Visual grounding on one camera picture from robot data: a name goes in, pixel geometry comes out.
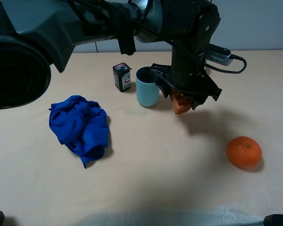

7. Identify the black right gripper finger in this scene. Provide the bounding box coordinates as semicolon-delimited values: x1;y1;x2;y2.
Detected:
157;83;171;98

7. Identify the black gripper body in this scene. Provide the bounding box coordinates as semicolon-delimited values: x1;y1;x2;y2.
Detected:
150;47;222;101

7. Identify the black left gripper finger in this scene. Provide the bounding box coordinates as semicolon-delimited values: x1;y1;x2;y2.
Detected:
191;95;209;110

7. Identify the orange waffle piece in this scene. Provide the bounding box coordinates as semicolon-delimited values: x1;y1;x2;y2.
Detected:
170;89;193;114

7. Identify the black robot base right corner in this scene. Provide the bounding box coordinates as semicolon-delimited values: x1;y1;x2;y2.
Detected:
263;214;283;226

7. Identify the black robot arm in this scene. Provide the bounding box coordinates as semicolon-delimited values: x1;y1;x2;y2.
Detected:
0;0;221;109

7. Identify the light blue plastic cup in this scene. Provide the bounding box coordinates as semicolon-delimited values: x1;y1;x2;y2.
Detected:
136;67;159;107

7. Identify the small black juice carton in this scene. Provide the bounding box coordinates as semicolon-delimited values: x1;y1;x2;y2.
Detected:
112;63;131;92

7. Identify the orange mandarin fruit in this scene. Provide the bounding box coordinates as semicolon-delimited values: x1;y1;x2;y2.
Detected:
226;136;262;169

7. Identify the crumpled blue cloth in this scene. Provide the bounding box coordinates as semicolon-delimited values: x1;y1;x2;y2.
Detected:
49;95;109;168

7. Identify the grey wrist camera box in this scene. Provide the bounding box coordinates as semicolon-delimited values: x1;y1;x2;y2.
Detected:
202;44;233;66

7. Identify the black camera cable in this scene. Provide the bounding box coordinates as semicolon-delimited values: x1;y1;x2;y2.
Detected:
198;53;247;74

